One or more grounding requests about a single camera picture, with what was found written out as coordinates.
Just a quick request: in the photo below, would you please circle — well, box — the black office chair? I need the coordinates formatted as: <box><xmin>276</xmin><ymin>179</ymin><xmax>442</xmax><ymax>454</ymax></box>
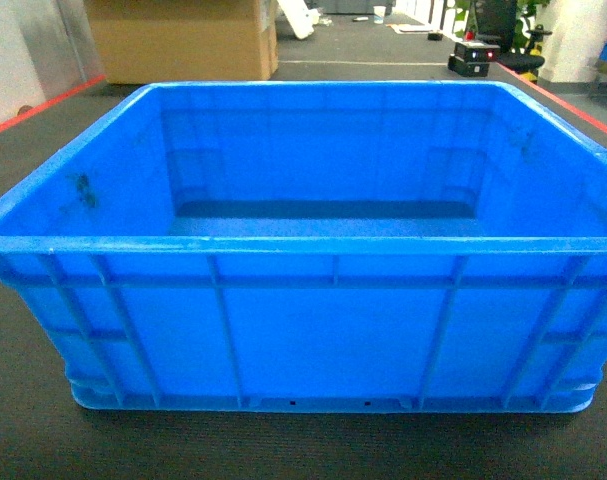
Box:
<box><xmin>469</xmin><ymin>1</ymin><xmax>552</xmax><ymax>83</ymax></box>

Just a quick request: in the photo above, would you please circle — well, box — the large blue plastic crate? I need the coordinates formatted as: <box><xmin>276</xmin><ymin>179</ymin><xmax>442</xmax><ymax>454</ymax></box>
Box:
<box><xmin>0</xmin><ymin>81</ymin><xmax>607</xmax><ymax>413</ymax></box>

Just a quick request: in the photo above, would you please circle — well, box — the white leaning board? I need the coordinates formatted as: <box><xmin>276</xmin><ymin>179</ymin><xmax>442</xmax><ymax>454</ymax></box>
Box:
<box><xmin>277</xmin><ymin>0</ymin><xmax>320</xmax><ymax>40</ymax></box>

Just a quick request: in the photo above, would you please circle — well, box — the large cardboard box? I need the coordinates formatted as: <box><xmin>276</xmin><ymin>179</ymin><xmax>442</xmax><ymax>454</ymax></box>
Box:
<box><xmin>84</xmin><ymin>1</ymin><xmax>278</xmax><ymax>85</ymax></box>

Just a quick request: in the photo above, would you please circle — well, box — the black device with lights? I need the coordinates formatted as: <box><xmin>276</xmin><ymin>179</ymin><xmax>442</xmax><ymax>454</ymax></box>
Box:
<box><xmin>447</xmin><ymin>41</ymin><xmax>500</xmax><ymax>78</ymax></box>

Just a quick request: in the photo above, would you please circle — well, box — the white paper cup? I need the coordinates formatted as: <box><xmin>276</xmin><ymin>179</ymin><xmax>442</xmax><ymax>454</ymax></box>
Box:
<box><xmin>373</xmin><ymin>5</ymin><xmax>387</xmax><ymax>25</ymax></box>

